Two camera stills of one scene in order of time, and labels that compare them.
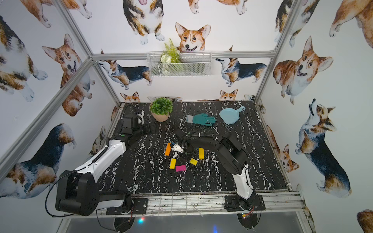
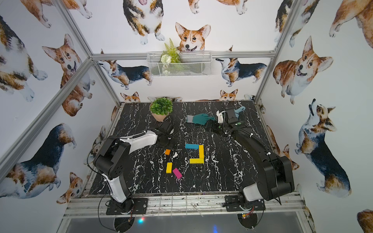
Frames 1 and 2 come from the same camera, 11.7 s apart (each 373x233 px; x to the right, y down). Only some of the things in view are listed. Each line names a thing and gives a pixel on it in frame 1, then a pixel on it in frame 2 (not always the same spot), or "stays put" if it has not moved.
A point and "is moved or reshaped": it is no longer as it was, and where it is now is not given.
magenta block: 180,168 to 178,174
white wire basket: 193,64 stays put
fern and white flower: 170,56 stays put
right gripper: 183,158 to 215,123
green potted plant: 160,108 stays put
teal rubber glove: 203,119 stays put
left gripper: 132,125 to 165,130
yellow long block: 193,161 is moved or reshaped
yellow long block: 201,154 stays put
